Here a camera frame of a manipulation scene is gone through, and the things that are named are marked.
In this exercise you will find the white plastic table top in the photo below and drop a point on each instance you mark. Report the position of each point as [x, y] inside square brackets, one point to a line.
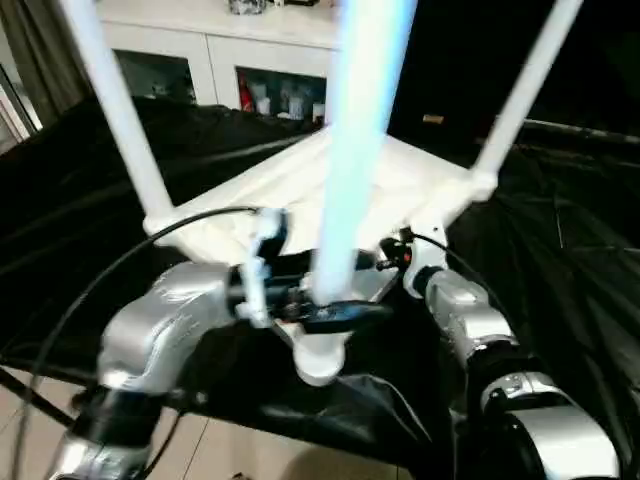
[290, 190]

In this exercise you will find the white plastic table leg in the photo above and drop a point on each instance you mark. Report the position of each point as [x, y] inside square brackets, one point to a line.
[115, 110]
[360, 120]
[525, 95]

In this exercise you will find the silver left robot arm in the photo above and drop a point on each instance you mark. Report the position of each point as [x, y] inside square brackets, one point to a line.
[150, 340]

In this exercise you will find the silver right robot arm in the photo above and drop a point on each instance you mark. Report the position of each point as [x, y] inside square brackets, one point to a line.
[490, 350]

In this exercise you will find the small yellow label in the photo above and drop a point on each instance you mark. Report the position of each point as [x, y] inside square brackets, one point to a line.
[432, 119]

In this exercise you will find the black fabric backdrop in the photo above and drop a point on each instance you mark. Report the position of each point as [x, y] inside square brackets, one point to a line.
[470, 55]

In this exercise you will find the black table mat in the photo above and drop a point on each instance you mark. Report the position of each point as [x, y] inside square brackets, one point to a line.
[90, 190]

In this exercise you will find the silver metal rod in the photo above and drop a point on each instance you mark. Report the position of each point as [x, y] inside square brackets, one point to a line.
[580, 130]

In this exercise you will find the white glass-door cabinet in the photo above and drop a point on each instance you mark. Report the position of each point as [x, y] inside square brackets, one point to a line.
[230, 30]

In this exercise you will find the black metal table leg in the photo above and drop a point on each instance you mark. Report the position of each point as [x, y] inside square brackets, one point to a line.
[30, 395]

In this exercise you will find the grey object on cabinet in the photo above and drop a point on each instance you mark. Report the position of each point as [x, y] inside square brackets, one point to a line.
[245, 5]

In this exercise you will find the grey curtain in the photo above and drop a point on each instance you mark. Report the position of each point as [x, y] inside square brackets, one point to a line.
[40, 55]

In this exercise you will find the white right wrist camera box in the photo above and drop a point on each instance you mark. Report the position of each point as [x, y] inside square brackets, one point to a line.
[425, 262]

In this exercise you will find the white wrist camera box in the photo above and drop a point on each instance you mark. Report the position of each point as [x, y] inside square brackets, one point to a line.
[265, 260]
[425, 262]

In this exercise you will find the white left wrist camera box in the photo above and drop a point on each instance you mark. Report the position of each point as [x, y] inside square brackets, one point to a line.
[265, 260]

